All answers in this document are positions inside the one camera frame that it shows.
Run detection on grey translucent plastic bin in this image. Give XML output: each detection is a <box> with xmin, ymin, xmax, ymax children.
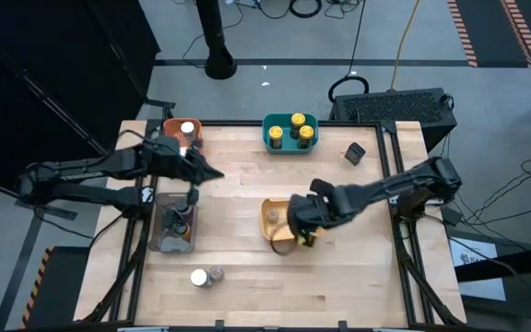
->
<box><xmin>147</xmin><ymin>192</ymin><xmax>199</xmax><ymax>255</ymax></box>

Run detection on black computer case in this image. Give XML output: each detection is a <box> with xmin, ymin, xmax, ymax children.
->
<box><xmin>328</xmin><ymin>87</ymin><xmax>458</xmax><ymax>152</ymax></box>

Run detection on black stand beam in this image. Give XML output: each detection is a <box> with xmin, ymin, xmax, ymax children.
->
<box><xmin>454</xmin><ymin>243</ymin><xmax>531</xmax><ymax>283</ymax></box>

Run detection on black floor mat striped edge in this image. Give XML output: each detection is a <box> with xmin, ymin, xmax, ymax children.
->
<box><xmin>19</xmin><ymin>246</ymin><xmax>92</xmax><ymax>331</ymax></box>
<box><xmin>447</xmin><ymin>0</ymin><xmax>531</xmax><ymax>69</ymax></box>

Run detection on black round-base post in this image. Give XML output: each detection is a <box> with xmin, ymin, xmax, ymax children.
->
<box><xmin>195</xmin><ymin>0</ymin><xmax>238</xmax><ymax>81</ymax></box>

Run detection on dark green spice tin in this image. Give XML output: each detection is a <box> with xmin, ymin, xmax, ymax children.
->
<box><xmin>343</xmin><ymin>141</ymin><xmax>367</xmax><ymax>167</ymax></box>

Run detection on orange plastic bin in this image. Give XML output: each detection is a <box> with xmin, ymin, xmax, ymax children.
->
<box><xmin>161</xmin><ymin>117</ymin><xmax>204</xmax><ymax>158</ymax></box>

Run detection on yellow power cable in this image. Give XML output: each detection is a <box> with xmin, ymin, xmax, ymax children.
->
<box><xmin>388</xmin><ymin>0</ymin><xmax>421</xmax><ymax>91</ymax></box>

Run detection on black curtain panel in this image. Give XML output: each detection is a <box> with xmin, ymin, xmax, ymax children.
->
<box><xmin>0</xmin><ymin>0</ymin><xmax>160</xmax><ymax>195</ymax></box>

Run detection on teal plastic bin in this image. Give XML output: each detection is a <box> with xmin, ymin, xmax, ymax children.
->
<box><xmin>261</xmin><ymin>113</ymin><xmax>320</xmax><ymax>155</ymax></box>

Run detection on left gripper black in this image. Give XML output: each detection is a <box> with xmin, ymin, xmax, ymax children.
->
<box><xmin>143</xmin><ymin>136</ymin><xmax>226</xmax><ymax>185</ymax></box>

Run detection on black coiled cable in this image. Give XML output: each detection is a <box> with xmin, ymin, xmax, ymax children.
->
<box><xmin>289</xmin><ymin>0</ymin><xmax>324</xmax><ymax>19</ymax></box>

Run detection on yellow-lid dark spice jar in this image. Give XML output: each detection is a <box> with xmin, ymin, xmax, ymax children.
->
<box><xmin>289</xmin><ymin>113</ymin><xmax>307</xmax><ymax>137</ymax></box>
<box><xmin>267</xmin><ymin>124</ymin><xmax>285</xmax><ymax>149</ymax></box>
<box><xmin>297</xmin><ymin>124</ymin><xmax>316</xmax><ymax>149</ymax></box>

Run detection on white printed sheet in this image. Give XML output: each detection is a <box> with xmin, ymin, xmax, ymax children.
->
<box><xmin>449</xmin><ymin>237</ymin><xmax>507</xmax><ymax>302</ymax></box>

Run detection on black looped cable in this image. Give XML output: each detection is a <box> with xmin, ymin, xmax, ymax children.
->
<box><xmin>327</xmin><ymin>0</ymin><xmax>371</xmax><ymax>105</ymax></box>

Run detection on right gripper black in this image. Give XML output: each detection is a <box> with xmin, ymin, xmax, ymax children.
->
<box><xmin>286</xmin><ymin>178</ymin><xmax>340</xmax><ymax>245</ymax></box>

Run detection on black aluminium table frame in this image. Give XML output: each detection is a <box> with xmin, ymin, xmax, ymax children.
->
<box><xmin>74</xmin><ymin>118</ymin><xmax>467</xmax><ymax>331</ymax></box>

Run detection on yellow plastic bin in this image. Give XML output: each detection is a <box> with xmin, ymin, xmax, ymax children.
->
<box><xmin>259</xmin><ymin>197</ymin><xmax>327</xmax><ymax>243</ymax></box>

